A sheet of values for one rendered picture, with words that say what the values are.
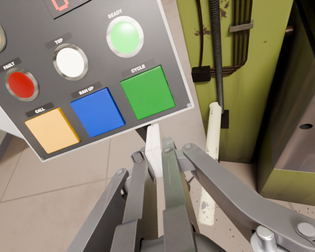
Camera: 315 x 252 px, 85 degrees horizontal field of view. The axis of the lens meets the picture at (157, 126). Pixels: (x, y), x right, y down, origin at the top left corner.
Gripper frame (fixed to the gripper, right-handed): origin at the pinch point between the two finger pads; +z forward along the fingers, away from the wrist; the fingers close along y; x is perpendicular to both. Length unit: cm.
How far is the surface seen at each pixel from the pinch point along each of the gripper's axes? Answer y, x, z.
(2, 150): -210, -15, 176
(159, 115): 0.5, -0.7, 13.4
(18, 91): -20.8, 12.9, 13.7
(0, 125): -169, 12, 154
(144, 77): 0.6, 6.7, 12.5
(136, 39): 1.8, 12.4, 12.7
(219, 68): 21.6, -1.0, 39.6
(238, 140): 30, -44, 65
